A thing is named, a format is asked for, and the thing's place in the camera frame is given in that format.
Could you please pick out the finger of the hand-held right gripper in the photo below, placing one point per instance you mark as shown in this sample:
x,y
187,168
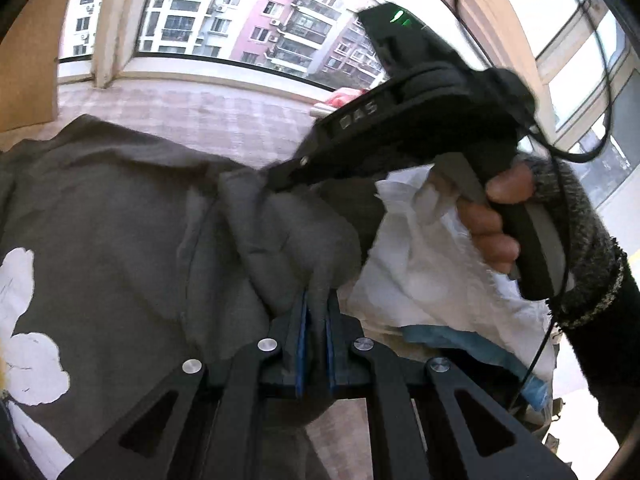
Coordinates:
x,y
287,172

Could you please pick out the grey daisy print shirt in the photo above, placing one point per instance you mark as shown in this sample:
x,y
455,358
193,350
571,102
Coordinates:
x,y
125,235

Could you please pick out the person's right forearm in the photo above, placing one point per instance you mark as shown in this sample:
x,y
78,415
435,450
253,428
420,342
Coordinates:
x,y
590,260

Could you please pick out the person's right hand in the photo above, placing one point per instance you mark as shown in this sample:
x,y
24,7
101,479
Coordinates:
x,y
482,225

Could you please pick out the light wooden wardrobe panel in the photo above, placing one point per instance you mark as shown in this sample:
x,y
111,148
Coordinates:
x,y
30,70

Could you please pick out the red object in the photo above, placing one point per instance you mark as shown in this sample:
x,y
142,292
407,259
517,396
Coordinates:
x,y
345,96

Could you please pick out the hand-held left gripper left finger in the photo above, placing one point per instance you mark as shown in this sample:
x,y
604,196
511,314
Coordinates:
x,y
300,342

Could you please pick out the white cloth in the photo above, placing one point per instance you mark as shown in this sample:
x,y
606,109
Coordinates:
x,y
425,270

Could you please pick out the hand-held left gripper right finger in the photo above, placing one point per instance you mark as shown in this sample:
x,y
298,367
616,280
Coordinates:
x,y
330,347

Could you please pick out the light blue cloth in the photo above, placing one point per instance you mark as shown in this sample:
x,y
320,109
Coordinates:
x,y
480,347

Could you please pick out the apartment buildings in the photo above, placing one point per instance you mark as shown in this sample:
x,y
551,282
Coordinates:
x,y
280,10

